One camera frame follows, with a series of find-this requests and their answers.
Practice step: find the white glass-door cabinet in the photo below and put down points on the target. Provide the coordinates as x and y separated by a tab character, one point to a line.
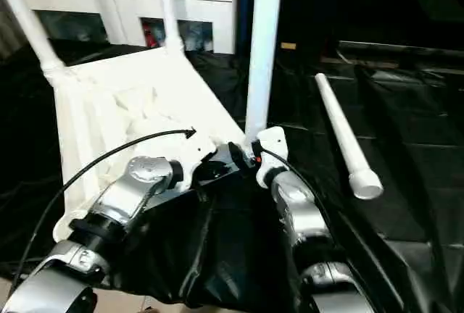
203	8

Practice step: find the black mat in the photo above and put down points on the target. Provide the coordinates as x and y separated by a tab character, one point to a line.
235	248

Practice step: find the black backdrop cloth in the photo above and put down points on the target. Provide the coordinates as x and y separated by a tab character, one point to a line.
380	1

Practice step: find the small tan block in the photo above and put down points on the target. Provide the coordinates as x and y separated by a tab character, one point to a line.
288	45

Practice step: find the long black bar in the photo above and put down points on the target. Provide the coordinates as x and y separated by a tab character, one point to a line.
398	48

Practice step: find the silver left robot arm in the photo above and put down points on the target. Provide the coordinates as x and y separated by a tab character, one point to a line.
127	190

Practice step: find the white plastic table leg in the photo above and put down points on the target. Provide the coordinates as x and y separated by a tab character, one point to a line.
262	37
170	12
344	132
25	19

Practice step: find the red packet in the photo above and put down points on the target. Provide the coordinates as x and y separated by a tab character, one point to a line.
149	34

